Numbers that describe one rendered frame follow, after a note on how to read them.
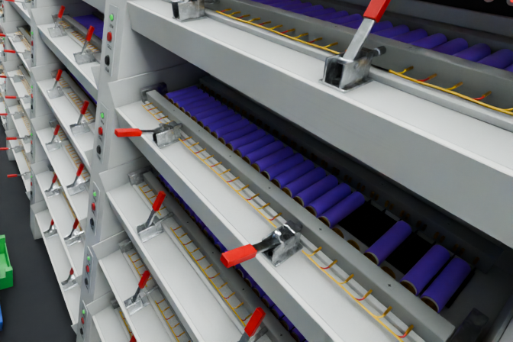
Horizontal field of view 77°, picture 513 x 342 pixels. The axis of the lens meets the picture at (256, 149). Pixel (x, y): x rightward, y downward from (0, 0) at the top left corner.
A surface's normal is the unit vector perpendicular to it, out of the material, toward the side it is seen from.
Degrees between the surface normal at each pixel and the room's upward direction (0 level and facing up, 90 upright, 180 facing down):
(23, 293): 0
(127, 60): 90
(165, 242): 19
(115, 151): 90
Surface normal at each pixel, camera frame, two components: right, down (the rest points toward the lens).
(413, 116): 0.01, -0.81
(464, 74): -0.77, 0.36
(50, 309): 0.27, -0.88
